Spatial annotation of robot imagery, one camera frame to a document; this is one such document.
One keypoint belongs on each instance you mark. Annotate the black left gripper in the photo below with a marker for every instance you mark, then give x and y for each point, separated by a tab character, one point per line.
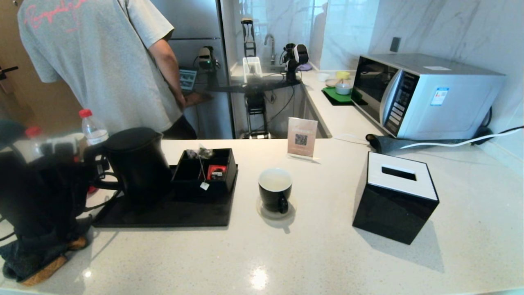
69	174

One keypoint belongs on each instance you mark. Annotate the black electric kettle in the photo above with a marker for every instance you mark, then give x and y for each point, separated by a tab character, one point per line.
139	164

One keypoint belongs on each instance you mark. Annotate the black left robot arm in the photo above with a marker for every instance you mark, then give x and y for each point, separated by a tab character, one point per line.
32	196

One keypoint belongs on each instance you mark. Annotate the clear water bottle red cap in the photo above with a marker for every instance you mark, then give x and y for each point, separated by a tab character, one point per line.
94	131
35	131

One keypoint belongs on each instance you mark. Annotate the black serving tray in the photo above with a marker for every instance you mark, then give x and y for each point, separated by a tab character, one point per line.
172	215

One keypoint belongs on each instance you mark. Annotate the black compartment organizer box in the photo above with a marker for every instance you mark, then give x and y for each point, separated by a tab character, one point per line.
188	190

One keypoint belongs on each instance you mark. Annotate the person in gray t-shirt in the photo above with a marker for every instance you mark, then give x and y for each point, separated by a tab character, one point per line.
102	61

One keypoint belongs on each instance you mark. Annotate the dark oven mitt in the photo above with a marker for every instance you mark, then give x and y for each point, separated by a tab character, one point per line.
28	258

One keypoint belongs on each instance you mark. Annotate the red sachet packet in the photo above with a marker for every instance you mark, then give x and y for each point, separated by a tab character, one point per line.
213	170

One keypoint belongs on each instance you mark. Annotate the brown cork pad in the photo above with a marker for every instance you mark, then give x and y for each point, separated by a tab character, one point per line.
43	270

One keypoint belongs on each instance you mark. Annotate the brown wooden desk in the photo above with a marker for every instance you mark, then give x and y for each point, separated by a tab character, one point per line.
198	99

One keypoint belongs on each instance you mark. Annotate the open laptop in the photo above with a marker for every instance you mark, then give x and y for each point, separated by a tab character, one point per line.
188	80

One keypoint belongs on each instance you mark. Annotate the round translucent coaster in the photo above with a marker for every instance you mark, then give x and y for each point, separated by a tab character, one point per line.
260	209

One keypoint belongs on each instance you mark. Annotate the black mug white inside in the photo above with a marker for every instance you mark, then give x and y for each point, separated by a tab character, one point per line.
272	196

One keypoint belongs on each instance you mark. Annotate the pink QR code sign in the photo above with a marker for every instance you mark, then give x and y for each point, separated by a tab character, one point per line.
302	139

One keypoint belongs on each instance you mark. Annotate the chrome faucet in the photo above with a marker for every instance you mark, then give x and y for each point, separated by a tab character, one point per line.
273	51

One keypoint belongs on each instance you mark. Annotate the purple dish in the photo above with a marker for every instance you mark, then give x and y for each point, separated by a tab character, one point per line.
305	66

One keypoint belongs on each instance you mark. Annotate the white bowl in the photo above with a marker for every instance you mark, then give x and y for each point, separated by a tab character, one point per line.
323	77

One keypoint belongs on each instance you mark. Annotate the beige plate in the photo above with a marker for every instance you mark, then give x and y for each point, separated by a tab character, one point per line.
331	82

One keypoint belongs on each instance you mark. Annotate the yellow bowl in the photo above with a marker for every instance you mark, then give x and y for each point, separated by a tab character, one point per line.
343	75

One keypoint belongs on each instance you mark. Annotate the dark gray cloth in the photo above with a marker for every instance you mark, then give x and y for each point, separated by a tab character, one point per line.
385	144

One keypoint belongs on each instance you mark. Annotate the black tissue box white lid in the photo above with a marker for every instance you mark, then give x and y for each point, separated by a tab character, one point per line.
389	213

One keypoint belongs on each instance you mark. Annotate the silver microwave oven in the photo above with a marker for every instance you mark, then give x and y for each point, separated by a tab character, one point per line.
450	104

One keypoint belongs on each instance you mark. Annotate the dark wall socket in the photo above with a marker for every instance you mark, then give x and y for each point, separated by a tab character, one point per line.
395	45

